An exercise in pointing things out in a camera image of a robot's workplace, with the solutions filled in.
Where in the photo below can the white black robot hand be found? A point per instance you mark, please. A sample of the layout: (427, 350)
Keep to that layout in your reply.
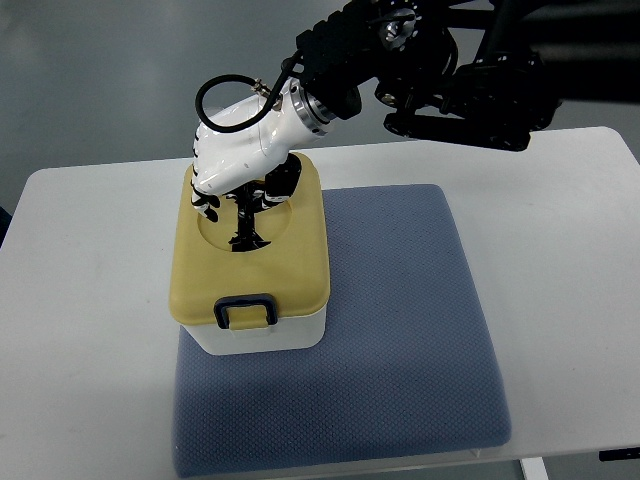
(224, 162)

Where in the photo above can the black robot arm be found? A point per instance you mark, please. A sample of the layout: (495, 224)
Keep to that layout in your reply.
(486, 78)

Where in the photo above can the white storage box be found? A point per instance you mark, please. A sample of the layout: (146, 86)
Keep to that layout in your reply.
(252, 328)

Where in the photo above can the blue gray cushion mat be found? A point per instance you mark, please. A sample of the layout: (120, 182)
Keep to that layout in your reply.
(406, 365)

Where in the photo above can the dark object at left edge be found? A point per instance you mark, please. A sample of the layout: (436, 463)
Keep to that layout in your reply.
(5, 220)

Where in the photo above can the white table leg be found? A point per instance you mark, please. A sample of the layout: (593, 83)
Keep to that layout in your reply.
(534, 469)

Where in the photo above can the black table bracket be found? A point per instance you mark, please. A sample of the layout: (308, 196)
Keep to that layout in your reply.
(619, 454)

